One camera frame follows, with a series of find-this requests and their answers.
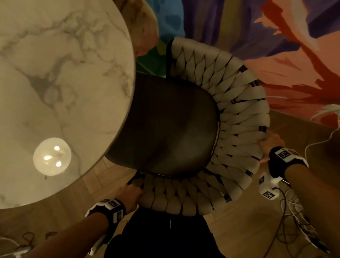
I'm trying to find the person's left hand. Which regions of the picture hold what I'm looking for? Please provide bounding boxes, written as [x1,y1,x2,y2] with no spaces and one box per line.
[113,181,145,216]

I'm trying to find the person's right hand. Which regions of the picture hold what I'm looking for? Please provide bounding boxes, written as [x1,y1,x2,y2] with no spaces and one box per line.
[254,129,287,166]

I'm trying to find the beige woven chair dark seat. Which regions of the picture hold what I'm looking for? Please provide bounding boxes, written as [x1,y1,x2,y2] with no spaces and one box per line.
[98,29,281,227]

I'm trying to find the person's left forearm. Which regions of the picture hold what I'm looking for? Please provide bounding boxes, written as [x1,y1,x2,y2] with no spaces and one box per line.
[21,202,111,258]

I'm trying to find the person's right forearm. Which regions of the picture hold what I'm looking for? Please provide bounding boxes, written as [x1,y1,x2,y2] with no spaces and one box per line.
[272,163,340,258]

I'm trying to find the person's black trousers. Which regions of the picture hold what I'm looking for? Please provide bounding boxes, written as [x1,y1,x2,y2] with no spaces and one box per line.
[100,202,255,258]

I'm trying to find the colourful patterned rug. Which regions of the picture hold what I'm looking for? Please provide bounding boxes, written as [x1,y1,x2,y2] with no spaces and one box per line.
[41,0,340,133]

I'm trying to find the black right wrist strap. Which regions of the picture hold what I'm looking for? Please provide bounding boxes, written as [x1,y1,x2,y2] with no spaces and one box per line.
[265,145,312,184]

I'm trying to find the black wrist strap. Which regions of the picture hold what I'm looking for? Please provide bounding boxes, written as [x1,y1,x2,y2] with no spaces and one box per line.
[265,145,312,184]
[83,195,128,238]

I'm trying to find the black left wrist strap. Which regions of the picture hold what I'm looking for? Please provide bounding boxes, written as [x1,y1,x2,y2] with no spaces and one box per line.
[83,195,128,238]

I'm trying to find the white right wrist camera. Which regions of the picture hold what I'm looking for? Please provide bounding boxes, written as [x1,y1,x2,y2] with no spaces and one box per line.
[256,171,283,202]

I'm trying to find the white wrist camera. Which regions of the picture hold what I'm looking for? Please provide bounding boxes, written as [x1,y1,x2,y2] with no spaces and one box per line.
[256,171,283,202]
[87,231,108,258]

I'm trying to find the thin white cable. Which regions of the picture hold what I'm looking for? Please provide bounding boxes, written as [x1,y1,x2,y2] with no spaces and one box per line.
[303,112,340,164]

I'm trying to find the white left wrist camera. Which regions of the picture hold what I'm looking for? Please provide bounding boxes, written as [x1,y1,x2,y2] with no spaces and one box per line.
[87,231,108,258]

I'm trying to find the bundle of white cables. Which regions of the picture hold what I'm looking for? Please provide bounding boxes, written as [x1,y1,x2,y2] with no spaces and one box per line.
[273,185,339,255]

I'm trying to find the brown cable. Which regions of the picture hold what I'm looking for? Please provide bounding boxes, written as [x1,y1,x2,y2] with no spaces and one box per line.
[252,185,339,258]

